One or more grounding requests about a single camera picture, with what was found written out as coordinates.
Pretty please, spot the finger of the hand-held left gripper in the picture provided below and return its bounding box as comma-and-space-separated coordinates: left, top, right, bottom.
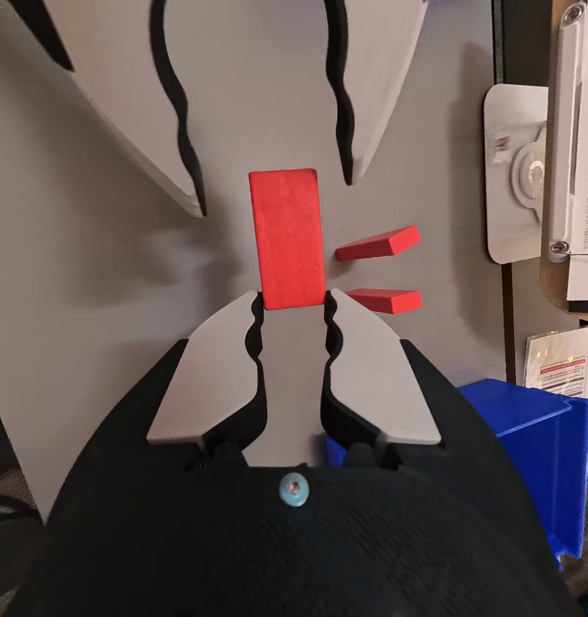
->
324, 0, 431, 187
41, 0, 208, 219

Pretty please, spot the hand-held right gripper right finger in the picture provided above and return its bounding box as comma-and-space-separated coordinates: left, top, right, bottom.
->
322, 288, 442, 456

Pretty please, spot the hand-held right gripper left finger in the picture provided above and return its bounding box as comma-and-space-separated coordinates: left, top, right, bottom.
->
146, 289, 270, 456

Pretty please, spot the red rectangular block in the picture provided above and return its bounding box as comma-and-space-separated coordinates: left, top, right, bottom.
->
249, 169, 326, 310
344, 288, 423, 315
336, 225, 422, 262

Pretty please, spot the tagged blue plastic bin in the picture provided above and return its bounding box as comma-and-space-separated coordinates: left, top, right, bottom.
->
325, 378, 588, 572

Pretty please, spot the white board stand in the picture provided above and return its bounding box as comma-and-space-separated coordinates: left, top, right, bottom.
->
483, 0, 588, 265

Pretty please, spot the laminated instruction card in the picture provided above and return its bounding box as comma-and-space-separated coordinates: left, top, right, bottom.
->
524, 325, 588, 402

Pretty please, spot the instruction sheet on stand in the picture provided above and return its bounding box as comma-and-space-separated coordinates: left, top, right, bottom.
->
540, 0, 588, 316

